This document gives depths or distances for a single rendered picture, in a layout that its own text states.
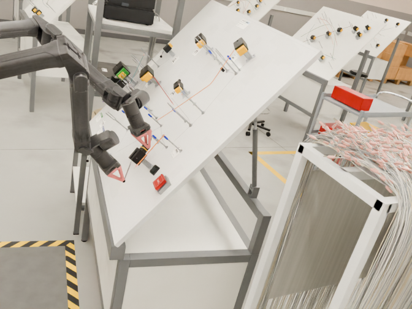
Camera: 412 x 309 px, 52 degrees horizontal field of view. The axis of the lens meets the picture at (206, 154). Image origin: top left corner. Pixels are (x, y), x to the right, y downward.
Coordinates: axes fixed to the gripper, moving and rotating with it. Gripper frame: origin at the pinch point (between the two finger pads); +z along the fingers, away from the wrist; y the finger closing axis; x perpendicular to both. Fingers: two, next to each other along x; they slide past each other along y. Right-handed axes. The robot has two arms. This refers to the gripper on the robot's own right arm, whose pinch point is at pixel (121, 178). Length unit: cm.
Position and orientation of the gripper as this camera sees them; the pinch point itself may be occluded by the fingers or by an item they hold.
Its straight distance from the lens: 175.2
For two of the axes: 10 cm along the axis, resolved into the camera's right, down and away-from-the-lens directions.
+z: 5.1, 7.0, 5.1
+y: -4.7, -2.7, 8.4
